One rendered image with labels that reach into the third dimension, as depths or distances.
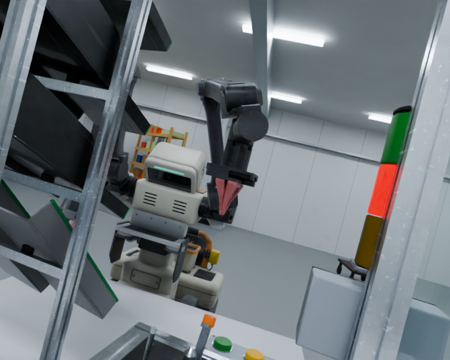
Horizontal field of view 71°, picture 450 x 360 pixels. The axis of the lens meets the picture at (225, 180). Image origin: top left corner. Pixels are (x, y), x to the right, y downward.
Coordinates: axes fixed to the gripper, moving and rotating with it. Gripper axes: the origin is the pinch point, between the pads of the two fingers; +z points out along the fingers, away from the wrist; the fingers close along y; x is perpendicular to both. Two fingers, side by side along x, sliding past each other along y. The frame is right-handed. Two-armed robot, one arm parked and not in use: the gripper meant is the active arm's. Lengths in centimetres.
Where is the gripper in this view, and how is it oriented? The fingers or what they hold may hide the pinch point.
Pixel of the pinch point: (222, 211)
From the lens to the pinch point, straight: 66.9
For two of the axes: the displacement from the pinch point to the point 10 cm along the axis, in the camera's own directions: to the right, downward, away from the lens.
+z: -2.5, 9.7, -0.3
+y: 9.4, 2.3, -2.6
